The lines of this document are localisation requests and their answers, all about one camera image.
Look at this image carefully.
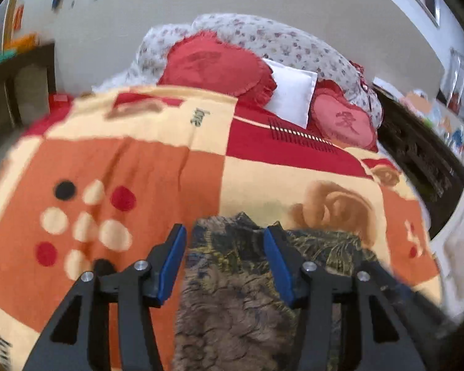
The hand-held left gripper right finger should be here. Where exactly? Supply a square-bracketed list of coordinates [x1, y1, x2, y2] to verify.
[264, 227, 426, 371]

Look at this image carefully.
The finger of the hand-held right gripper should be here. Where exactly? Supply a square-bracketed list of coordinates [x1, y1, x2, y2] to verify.
[361, 261, 461, 341]

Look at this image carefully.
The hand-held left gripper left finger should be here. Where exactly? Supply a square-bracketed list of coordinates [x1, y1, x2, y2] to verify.
[23, 224, 187, 371]

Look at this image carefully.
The dark floral patterned shirt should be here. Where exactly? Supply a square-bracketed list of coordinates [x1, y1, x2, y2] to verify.
[172, 212, 383, 371]

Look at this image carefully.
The white upholstered chair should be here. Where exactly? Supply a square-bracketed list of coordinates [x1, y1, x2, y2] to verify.
[429, 170, 464, 318]

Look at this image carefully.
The orange red printed blanket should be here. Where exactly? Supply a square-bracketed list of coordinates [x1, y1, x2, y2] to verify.
[0, 85, 443, 371]

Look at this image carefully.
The dark carved wooden cabinet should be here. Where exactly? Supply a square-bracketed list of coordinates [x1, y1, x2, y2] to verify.
[373, 85, 464, 240]

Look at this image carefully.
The small red heart cushion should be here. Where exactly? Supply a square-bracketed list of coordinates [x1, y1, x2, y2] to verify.
[307, 79, 377, 151]

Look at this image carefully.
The white pillow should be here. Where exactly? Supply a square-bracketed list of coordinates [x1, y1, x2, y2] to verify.
[261, 58, 318, 128]

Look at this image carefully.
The pile of colourful packages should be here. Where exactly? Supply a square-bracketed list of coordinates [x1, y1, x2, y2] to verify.
[400, 89, 464, 163]

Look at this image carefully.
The red bed sheet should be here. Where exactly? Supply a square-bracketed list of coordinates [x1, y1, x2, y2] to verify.
[48, 93, 75, 117]

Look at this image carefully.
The large red heart cushion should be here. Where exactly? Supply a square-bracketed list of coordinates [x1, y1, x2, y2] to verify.
[158, 31, 277, 107]

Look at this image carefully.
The red ruffled cloth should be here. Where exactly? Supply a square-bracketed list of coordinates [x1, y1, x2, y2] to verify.
[350, 61, 372, 93]

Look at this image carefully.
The floral upholstered headboard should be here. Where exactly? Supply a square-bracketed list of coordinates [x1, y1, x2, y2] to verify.
[97, 13, 383, 128]

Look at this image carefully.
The dark wooden side table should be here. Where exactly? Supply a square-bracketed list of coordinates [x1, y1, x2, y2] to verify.
[0, 42, 58, 174]

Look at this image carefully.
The orange box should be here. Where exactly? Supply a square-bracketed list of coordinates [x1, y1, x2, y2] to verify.
[10, 33, 39, 53]

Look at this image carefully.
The white wall shelf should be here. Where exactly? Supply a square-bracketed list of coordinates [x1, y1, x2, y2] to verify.
[441, 48, 464, 124]

